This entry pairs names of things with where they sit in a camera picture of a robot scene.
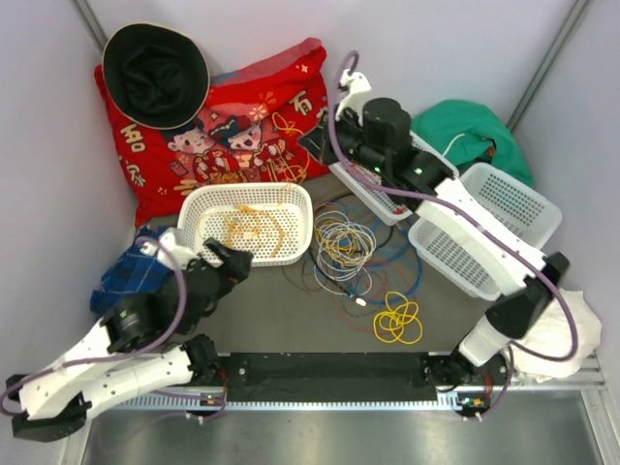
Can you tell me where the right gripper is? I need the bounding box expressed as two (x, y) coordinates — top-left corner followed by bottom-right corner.
(297, 105), (387, 176)

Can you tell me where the thin red wire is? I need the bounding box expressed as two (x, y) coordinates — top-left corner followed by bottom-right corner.
(328, 261), (422, 335)

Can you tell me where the thick red ethernet cable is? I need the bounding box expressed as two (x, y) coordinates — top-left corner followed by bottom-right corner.
(357, 169), (411, 215)

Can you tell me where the yellow thin cable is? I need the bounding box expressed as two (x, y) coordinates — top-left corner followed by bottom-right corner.
(371, 291), (423, 344)

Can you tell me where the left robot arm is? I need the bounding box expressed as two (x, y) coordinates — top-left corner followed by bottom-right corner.
(1, 232), (253, 443)

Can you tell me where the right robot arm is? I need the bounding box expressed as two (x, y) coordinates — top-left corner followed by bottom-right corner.
(298, 98), (578, 384)

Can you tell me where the white basket with rounded corners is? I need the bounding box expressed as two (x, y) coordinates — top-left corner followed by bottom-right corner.
(177, 182), (313, 267)

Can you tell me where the white rectangular basket centre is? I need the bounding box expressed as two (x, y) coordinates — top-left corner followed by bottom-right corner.
(322, 107), (465, 218)

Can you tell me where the white rectangular basket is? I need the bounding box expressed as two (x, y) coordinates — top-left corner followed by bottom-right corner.
(322, 107), (465, 218)
(409, 163), (563, 301)

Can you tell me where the red printed pillow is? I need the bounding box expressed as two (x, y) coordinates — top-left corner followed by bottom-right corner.
(94, 38), (328, 226)

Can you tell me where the blue plaid cloth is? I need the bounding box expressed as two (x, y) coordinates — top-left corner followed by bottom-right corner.
(89, 242), (170, 319)

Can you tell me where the green cloth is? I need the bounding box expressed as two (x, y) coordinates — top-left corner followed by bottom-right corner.
(411, 100), (534, 187)

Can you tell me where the white rectangular basket right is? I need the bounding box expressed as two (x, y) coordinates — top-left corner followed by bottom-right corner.
(409, 163), (563, 301)

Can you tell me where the black round hat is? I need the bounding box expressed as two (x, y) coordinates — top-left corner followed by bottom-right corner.
(102, 22), (211, 130)

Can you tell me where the white cloth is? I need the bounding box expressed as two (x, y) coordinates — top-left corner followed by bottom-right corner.
(511, 289), (602, 383)

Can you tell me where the orange cable in basket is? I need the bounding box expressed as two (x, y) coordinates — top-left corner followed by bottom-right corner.
(196, 181), (296, 258)

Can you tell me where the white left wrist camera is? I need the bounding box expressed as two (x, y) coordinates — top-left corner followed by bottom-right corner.
(138, 228), (199, 270)

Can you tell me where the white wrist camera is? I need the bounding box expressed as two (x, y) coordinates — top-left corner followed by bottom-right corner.
(138, 228), (199, 270)
(335, 68), (372, 120)

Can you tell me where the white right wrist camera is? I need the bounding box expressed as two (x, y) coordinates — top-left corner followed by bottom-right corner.
(335, 68), (372, 120)

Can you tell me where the black thin wire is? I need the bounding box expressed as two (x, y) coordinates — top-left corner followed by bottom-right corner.
(283, 191), (398, 301)

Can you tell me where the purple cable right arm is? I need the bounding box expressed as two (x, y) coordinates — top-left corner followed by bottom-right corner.
(327, 50), (580, 422)

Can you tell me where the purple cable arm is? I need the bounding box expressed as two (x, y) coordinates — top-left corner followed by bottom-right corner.
(327, 50), (580, 422)
(0, 235), (229, 427)

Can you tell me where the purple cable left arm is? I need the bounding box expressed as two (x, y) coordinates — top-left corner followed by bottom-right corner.
(0, 235), (229, 427)

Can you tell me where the blue ethernet cable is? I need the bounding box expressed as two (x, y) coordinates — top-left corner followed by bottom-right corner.
(314, 202), (425, 306)

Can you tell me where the white grey wire coil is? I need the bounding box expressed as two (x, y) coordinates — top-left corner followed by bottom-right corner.
(312, 207), (378, 296)

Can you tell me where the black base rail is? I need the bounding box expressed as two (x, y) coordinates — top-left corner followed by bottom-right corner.
(222, 353), (437, 402)

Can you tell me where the white slotted cable duct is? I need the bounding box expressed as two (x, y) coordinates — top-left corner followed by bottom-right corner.
(115, 389), (490, 413)

